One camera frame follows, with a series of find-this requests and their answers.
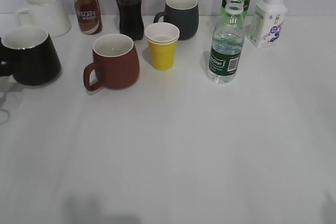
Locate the white yogurt carton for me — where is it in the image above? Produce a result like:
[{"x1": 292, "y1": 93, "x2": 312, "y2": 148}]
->
[{"x1": 248, "y1": 0, "x2": 287, "y2": 48}]

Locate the cola bottle red label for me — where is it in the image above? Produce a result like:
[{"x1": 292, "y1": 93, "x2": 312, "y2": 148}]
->
[{"x1": 116, "y1": 0, "x2": 144, "y2": 40}]

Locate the yellow paper cup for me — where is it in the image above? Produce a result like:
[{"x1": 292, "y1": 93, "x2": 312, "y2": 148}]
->
[{"x1": 148, "y1": 40, "x2": 177, "y2": 71}]

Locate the white inner paper cup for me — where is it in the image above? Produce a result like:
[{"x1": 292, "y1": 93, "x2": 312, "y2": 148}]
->
[{"x1": 144, "y1": 22, "x2": 180, "y2": 44}]

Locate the brown Nescafe coffee bottle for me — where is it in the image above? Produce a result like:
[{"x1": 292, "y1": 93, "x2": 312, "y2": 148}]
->
[{"x1": 74, "y1": 0, "x2": 102, "y2": 35}]

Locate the black ceramic mug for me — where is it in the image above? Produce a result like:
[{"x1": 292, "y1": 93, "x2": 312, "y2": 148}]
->
[{"x1": 1, "y1": 26, "x2": 61, "y2": 86}]

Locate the dark grey ceramic mug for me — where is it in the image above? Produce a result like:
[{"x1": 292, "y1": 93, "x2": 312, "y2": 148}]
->
[{"x1": 153, "y1": 0, "x2": 199, "y2": 40}]

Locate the white ceramic mug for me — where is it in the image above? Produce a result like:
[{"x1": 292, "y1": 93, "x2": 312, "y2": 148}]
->
[{"x1": 16, "y1": 0, "x2": 71, "y2": 38}]

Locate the clear water bottle green label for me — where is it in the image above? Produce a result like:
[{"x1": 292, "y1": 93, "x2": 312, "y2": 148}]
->
[{"x1": 207, "y1": 0, "x2": 245, "y2": 84}]

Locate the red ceramic mug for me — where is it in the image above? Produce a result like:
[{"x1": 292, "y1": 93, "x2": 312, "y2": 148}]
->
[{"x1": 83, "y1": 34, "x2": 140, "y2": 92}]

